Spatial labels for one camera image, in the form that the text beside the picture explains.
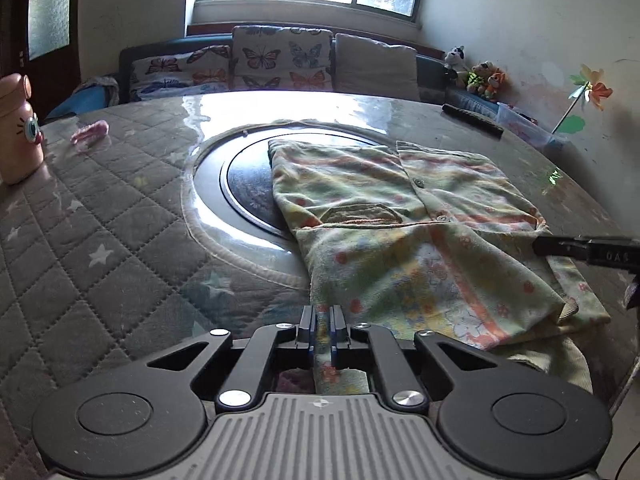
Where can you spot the low butterfly print cushion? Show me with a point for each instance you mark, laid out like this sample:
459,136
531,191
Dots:
180,77

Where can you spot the black and white plush toy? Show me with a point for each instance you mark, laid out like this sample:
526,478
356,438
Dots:
455,61

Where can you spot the small pink toy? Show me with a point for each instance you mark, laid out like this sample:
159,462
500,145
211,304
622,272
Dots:
90,132

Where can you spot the flat black bar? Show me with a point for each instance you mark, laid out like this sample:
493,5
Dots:
472,120

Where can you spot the dark sofa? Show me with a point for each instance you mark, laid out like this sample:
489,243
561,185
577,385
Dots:
430,72

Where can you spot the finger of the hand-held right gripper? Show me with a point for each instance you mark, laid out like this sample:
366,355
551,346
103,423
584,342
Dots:
575,249

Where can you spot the colourful toy pinwheel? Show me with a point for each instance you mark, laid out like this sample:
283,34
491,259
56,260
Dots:
589,91

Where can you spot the dark wooden glass door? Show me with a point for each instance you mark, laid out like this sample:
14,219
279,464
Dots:
42,25

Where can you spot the pink cartoon-eye bottle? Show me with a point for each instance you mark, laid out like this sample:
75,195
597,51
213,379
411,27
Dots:
19,130

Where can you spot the plush toys group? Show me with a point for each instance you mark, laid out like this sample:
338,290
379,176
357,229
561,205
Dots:
487,80

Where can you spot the large butterfly print cushion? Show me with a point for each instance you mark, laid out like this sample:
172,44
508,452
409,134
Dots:
280,57

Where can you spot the black round table turntable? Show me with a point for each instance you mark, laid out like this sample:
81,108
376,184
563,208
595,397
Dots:
240,185

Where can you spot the pastel printed button shirt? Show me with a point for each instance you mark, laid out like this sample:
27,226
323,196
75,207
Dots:
400,200

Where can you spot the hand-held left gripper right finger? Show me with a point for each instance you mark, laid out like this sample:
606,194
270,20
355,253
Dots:
336,332

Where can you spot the plain beige cushion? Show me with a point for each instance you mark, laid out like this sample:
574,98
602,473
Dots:
376,65

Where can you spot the clear plastic storage box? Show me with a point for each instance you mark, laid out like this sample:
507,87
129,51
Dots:
525,126

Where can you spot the blue cloth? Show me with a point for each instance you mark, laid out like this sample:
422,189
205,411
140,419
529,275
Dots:
82,97

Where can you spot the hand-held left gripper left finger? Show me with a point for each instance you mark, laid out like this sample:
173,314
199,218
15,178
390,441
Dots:
308,332

